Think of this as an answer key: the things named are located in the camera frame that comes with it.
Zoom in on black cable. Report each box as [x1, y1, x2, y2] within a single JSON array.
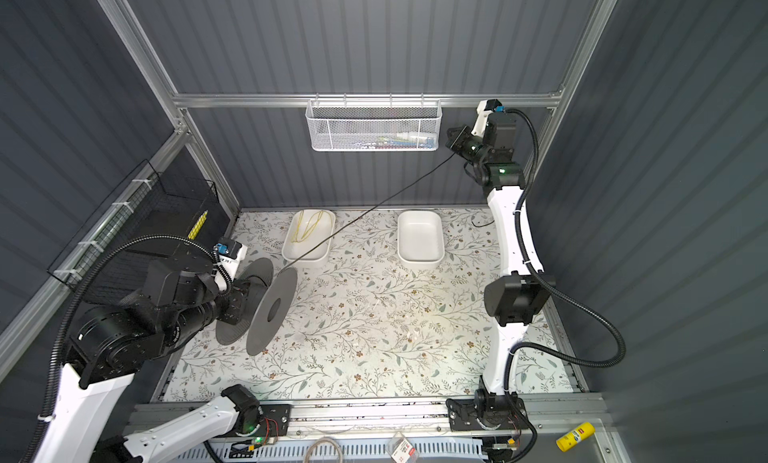
[[281, 152, 496, 266]]

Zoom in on black cable spool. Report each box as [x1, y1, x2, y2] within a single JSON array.
[[215, 258, 298, 356]]

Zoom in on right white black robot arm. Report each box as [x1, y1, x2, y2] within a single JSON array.
[[446, 99, 627, 431]]

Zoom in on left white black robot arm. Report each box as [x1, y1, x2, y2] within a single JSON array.
[[22, 235, 244, 462]]

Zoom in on yellow rubber bands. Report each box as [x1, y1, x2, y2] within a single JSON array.
[[290, 209, 326, 243]]

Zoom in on left white tray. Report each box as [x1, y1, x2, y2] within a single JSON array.
[[281, 209, 336, 268]]

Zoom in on white tray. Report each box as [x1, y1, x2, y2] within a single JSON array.
[[397, 210, 445, 271], [281, 209, 336, 268]]

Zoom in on right white tray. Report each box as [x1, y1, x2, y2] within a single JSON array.
[[397, 210, 445, 271]]

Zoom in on small plastic packet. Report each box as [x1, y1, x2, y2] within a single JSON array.
[[387, 432, 419, 463]]

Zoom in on yellow glue bottle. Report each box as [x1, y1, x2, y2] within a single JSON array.
[[556, 422, 595, 452]]

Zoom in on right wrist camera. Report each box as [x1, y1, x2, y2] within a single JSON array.
[[471, 99, 505, 137]]

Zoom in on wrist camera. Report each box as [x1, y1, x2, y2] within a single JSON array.
[[213, 237, 248, 279], [471, 99, 505, 137]]

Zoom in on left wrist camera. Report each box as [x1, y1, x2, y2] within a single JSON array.
[[213, 237, 248, 279]]

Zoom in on black wire basket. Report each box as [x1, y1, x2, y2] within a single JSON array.
[[47, 151, 230, 305]]

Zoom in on white wire mesh basket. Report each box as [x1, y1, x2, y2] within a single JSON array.
[[305, 97, 443, 152]]

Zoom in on grey cable loop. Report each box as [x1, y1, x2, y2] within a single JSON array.
[[303, 437, 346, 463]]

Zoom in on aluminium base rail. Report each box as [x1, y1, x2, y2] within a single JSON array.
[[122, 396, 601, 440]]

